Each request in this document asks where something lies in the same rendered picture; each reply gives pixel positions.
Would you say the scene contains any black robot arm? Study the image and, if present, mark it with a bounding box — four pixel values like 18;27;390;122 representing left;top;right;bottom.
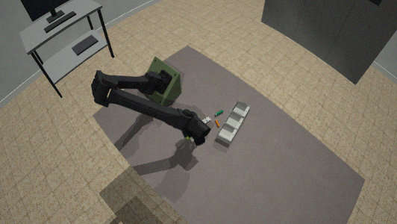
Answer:
91;70;210;146

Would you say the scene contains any white rack of three labelled bins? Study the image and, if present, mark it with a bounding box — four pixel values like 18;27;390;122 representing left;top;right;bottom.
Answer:
216;100;251;145

